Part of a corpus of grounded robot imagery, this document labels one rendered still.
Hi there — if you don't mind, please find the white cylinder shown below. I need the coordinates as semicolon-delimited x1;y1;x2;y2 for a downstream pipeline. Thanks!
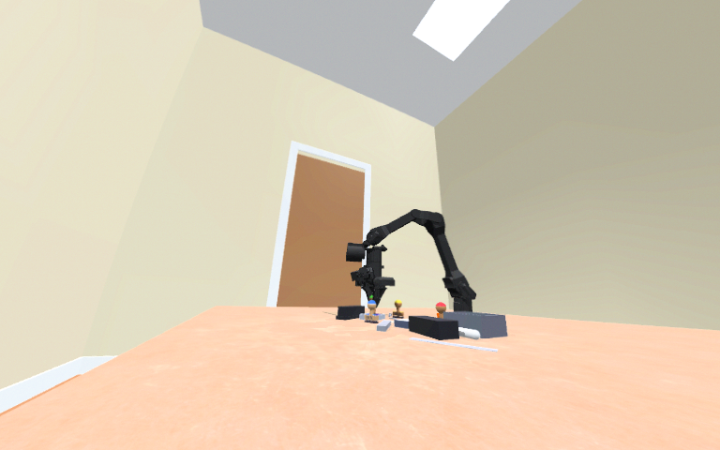
458;327;480;339

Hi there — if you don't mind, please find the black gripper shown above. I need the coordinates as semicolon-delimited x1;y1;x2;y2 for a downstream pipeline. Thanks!
355;262;395;307

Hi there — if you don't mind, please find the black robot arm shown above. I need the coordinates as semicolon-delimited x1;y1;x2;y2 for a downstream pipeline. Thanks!
346;209;476;312

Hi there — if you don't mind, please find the blue-handled rubber stamp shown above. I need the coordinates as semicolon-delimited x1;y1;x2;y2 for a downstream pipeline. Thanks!
365;301;379;323

